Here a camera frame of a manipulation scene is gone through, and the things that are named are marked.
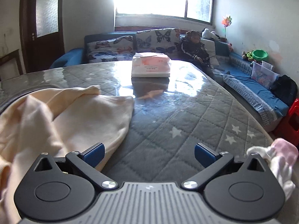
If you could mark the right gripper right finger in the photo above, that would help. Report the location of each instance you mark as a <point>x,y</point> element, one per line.
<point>214,164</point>

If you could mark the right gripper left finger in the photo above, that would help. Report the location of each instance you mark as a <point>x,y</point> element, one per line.
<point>84,165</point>

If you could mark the cream knit garment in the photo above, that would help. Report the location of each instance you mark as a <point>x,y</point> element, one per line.
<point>57,121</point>

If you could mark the seated child dark clothes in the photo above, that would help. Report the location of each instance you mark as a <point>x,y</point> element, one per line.
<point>193,51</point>

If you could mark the pink white small garment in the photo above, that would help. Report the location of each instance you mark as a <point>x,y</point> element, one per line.
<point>280,156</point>

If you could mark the red plastic stool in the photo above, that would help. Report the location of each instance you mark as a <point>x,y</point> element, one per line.
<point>288,128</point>

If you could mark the blue corner sofa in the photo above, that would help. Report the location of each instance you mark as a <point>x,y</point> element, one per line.
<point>233,73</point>

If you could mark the clear plastic storage box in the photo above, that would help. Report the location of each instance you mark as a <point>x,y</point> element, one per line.
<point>263,76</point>

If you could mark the black backpack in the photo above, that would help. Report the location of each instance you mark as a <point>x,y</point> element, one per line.
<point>285,89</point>

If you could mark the white pillow on sofa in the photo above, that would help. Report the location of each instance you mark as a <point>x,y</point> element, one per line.
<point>210,48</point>

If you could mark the green plastic bowl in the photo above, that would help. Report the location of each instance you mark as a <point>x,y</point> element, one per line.
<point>260,55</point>

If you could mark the butterfly cushion left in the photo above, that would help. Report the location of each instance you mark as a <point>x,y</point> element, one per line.
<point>116,49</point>

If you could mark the butterfly cushion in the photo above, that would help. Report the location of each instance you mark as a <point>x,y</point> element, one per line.
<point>116,49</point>
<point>166,41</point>

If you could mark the white plush toy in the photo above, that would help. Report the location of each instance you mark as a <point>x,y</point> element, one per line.
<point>211,35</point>

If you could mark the butterfly cushion right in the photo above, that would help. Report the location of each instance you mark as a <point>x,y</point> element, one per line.
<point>166,41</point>

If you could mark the colourful pinwheel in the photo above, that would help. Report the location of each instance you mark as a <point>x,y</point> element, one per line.
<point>226,22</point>

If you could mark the dark wooden door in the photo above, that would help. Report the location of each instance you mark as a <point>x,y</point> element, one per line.
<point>41,33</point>

